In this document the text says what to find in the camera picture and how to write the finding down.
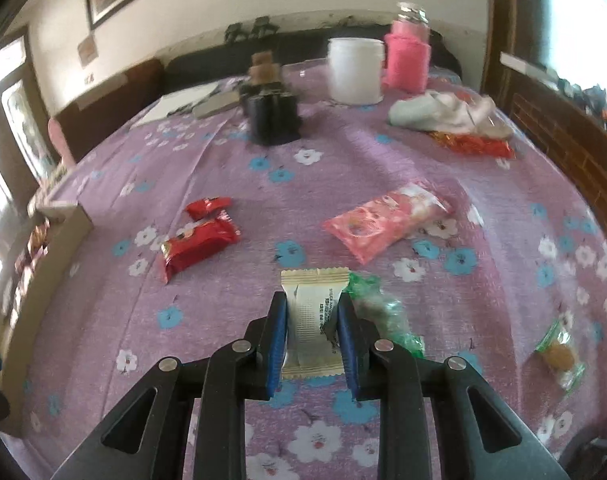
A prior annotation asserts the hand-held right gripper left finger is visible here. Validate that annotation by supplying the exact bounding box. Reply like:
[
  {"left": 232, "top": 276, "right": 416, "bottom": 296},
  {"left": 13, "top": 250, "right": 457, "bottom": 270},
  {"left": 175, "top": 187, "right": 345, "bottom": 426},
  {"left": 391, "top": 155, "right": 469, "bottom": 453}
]
[{"left": 50, "top": 291, "right": 289, "bottom": 480}]

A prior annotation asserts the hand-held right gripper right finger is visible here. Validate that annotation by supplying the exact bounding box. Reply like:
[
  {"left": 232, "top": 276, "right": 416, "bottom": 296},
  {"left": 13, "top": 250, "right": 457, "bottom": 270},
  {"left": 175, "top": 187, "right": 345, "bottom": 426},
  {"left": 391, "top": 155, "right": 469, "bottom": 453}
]
[{"left": 336, "top": 291, "right": 571, "bottom": 480}]

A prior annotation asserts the white green snack packet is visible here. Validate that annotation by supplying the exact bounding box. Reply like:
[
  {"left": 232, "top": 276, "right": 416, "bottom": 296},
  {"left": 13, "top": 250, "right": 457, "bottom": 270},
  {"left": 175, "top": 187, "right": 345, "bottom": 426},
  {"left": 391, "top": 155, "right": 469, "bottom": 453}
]
[{"left": 279, "top": 267, "right": 351, "bottom": 378}]

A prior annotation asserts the cardboard box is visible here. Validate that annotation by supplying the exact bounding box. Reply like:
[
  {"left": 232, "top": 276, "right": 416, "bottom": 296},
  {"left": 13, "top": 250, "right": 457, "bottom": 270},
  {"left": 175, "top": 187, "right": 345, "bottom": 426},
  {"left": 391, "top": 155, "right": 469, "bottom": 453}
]
[{"left": 0, "top": 202, "right": 95, "bottom": 438}]

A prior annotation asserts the glossy red snack packet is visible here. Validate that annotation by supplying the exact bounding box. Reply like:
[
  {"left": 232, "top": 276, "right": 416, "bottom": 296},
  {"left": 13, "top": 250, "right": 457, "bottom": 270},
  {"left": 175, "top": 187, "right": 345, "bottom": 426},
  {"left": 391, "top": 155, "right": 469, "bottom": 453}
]
[{"left": 160, "top": 212, "right": 241, "bottom": 283}]

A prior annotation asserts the clear green snack packet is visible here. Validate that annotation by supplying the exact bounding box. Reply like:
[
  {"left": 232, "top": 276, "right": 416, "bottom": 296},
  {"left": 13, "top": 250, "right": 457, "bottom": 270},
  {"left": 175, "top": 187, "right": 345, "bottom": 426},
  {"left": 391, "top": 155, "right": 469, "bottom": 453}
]
[{"left": 344, "top": 271, "right": 427, "bottom": 358}]

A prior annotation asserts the pink snack packet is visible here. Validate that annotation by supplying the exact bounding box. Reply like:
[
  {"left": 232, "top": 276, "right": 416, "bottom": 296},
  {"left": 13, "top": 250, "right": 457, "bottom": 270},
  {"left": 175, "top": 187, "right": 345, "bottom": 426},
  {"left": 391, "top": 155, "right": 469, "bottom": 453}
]
[{"left": 323, "top": 182, "right": 454, "bottom": 266}]

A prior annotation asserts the small red candy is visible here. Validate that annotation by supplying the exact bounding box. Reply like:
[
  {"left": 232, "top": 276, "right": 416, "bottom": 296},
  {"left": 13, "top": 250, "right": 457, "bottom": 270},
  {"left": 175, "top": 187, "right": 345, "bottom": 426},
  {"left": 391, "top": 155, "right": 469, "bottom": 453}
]
[{"left": 186, "top": 196, "right": 232, "bottom": 221}]

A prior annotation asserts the green cookie packet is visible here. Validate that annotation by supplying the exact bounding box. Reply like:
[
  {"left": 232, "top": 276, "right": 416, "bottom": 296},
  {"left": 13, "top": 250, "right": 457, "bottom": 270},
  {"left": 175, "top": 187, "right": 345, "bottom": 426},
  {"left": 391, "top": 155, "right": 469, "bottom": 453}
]
[{"left": 533, "top": 319, "right": 587, "bottom": 393}]

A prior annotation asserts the black bottle holder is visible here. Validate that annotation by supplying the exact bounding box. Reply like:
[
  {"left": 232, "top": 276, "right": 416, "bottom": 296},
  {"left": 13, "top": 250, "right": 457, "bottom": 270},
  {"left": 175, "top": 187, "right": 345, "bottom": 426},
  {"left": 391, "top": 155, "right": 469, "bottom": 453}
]
[{"left": 240, "top": 87, "right": 301, "bottom": 147}]

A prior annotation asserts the red orange wrapper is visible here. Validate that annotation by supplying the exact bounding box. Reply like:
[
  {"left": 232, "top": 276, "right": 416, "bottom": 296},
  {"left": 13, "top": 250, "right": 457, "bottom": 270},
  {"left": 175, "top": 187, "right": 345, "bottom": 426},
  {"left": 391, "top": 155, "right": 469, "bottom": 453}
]
[{"left": 428, "top": 130, "right": 515, "bottom": 160}]

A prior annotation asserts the white cloth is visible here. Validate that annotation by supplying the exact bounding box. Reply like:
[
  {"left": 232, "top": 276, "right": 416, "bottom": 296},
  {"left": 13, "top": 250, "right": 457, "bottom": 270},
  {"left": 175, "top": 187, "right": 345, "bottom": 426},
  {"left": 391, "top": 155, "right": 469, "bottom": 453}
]
[{"left": 387, "top": 91, "right": 514, "bottom": 140}]

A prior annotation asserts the flat grey box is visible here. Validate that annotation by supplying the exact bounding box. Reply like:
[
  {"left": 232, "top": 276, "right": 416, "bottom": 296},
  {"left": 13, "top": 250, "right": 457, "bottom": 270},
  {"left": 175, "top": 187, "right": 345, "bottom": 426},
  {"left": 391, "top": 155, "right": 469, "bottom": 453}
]
[{"left": 192, "top": 91, "right": 241, "bottom": 120}]

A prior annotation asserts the glass panel door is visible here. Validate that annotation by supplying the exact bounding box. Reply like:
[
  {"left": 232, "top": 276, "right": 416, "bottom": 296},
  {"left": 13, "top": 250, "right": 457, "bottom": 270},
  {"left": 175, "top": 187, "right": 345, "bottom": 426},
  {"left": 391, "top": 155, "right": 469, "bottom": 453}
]
[{"left": 0, "top": 25, "right": 54, "bottom": 186}]

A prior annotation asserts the white plastic jar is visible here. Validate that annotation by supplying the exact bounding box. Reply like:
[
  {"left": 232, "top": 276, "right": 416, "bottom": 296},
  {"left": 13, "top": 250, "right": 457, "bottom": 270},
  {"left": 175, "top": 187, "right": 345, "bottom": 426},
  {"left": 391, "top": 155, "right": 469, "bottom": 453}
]
[{"left": 327, "top": 36, "right": 385, "bottom": 106}]

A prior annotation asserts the clear plastic cup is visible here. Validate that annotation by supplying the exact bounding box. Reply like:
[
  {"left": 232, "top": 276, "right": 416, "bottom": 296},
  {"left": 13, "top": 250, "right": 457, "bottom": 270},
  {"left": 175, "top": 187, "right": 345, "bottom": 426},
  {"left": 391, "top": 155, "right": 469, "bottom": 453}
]
[{"left": 283, "top": 60, "right": 330, "bottom": 81}]

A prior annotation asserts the brown sofa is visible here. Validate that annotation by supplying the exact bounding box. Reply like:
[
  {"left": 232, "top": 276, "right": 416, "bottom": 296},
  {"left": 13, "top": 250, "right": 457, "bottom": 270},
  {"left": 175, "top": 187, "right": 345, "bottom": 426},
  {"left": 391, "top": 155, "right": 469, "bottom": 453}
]
[{"left": 50, "top": 57, "right": 165, "bottom": 166}]

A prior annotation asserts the pink thermos bottle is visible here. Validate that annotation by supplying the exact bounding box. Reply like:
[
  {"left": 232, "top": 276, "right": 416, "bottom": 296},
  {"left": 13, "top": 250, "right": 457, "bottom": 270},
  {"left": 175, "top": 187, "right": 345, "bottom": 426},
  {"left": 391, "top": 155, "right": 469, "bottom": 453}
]
[{"left": 383, "top": 1, "right": 431, "bottom": 93}]

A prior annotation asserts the black sofa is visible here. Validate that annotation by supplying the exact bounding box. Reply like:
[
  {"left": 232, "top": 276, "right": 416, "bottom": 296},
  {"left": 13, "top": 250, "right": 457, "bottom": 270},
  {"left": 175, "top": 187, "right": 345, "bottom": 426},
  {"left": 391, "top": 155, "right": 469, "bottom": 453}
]
[{"left": 163, "top": 22, "right": 461, "bottom": 93}]

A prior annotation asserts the brick-pattern wooden panel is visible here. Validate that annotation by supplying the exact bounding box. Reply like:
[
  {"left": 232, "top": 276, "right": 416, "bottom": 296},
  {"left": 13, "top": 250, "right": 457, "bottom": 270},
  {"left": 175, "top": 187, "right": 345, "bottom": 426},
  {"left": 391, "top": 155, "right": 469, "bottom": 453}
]
[{"left": 501, "top": 52, "right": 607, "bottom": 221}]

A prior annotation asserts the white sill board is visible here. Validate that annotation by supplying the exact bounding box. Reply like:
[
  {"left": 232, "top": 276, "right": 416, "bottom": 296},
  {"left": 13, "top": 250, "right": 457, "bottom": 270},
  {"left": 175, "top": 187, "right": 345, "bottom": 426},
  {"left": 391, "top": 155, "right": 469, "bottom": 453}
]
[{"left": 500, "top": 51, "right": 554, "bottom": 76}]

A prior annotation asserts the window sill clutter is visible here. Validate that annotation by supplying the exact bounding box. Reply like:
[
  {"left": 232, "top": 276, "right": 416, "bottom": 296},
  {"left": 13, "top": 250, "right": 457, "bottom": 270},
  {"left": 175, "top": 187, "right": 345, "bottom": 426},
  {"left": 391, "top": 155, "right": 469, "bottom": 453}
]
[{"left": 553, "top": 72, "right": 607, "bottom": 146}]

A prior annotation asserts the small wall tag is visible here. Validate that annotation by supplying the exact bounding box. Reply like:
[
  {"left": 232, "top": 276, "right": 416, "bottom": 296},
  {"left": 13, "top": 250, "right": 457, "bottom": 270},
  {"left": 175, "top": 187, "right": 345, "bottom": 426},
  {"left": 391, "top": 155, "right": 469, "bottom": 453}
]
[{"left": 77, "top": 35, "right": 100, "bottom": 68}]

